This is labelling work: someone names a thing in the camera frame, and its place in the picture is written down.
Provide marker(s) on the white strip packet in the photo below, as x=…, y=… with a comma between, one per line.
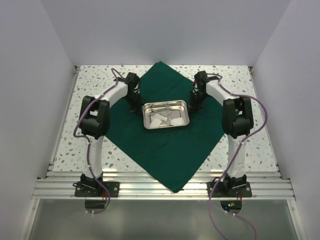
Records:
x=161, y=117

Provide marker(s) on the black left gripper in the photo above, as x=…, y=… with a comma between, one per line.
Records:
x=137, y=108

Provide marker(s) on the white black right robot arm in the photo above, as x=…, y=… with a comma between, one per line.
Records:
x=237, y=122

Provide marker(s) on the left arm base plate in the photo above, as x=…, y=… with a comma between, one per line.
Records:
x=81, y=190

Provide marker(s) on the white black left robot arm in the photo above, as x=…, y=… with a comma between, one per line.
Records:
x=93, y=124

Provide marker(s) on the white gauze pad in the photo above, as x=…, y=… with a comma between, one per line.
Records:
x=177, y=121
x=155, y=123

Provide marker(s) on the stainless steel tray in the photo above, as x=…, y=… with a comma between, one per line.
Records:
x=171, y=109

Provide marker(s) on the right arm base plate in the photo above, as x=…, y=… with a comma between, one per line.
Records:
x=221, y=191

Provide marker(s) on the green surgical cloth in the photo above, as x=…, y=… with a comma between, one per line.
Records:
x=170, y=155

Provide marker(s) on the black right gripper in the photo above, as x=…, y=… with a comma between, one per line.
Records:
x=193, y=106

